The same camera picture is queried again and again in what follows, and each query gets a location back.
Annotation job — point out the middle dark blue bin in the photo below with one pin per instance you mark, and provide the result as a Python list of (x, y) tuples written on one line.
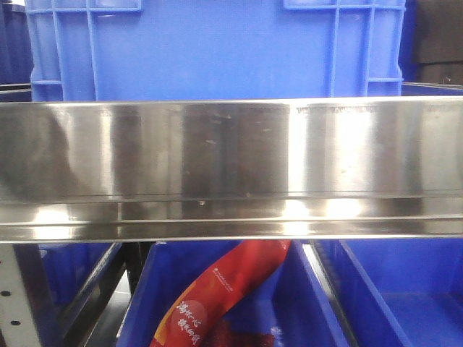
[(291, 305)]

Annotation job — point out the dark blue bin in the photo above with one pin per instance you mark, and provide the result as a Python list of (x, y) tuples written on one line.
[(291, 305), (73, 269), (398, 292)]

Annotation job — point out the right dark blue bin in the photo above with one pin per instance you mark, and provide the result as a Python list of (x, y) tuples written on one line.
[(398, 292)]

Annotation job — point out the left dark blue bin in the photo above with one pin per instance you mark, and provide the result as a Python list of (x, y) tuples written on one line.
[(73, 269)]

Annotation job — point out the red printed snack bag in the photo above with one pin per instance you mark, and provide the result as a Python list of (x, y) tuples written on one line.
[(217, 289)]

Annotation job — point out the large light blue crate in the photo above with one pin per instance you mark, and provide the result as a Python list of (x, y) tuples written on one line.
[(193, 50)]

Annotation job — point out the black foam stack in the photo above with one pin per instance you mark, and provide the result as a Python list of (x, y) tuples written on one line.
[(438, 42)]

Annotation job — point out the stainless steel conveyor rail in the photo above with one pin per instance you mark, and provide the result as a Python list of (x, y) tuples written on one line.
[(324, 168)]

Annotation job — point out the white perforated metal post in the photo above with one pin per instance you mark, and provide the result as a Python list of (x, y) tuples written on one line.
[(18, 325)]

